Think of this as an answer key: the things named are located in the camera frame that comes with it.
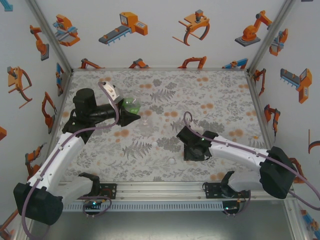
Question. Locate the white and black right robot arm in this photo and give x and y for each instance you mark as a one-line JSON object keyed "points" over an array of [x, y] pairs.
{"points": [[237, 157]]}

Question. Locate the clear bottle green label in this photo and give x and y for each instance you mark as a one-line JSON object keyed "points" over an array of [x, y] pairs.
{"points": [[131, 106]]}

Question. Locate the clear plastic bottle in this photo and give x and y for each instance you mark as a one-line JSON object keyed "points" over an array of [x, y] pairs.
{"points": [[144, 122]]}

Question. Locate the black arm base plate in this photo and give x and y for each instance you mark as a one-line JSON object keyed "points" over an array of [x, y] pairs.
{"points": [[211, 191], [110, 191]]}

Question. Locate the floral patterned table mat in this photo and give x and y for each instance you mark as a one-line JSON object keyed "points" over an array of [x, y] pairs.
{"points": [[175, 80]]}

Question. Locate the aluminium frame rail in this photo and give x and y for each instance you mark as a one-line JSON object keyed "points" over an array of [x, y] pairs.
{"points": [[256, 100], [62, 105], [160, 69]]}

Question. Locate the small circuit board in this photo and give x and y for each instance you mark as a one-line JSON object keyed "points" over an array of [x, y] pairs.
{"points": [[93, 203], [231, 208]]}

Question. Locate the aluminium frame post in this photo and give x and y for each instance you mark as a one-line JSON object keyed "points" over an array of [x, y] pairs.
{"points": [[51, 35], [272, 35], [295, 222], [18, 233]]}

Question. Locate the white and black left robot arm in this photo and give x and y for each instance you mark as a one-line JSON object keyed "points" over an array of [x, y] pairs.
{"points": [[70, 160]]}

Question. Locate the wide aluminium mounting rail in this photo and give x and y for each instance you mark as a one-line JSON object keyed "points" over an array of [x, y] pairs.
{"points": [[160, 191]]}

